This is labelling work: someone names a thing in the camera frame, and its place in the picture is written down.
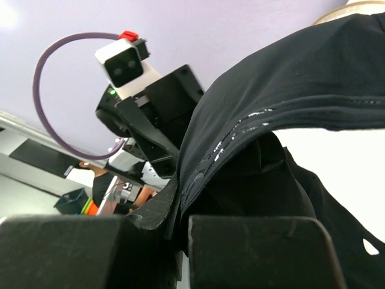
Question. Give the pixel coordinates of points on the aluminium rail frame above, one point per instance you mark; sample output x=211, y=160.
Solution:
x=33, y=158

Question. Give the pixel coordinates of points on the black garment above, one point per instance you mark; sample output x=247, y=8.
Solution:
x=297, y=129

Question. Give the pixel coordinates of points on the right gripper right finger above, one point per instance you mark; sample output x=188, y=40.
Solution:
x=261, y=252

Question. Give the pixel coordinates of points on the dark storage bin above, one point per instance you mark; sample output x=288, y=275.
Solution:
x=72, y=202

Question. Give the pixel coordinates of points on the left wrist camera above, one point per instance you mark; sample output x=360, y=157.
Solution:
x=124, y=62

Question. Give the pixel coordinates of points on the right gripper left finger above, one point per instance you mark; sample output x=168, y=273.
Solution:
x=104, y=251

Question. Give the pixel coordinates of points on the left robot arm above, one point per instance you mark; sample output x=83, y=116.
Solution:
x=131, y=164

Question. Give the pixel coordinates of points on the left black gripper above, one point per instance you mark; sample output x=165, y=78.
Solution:
x=159, y=120

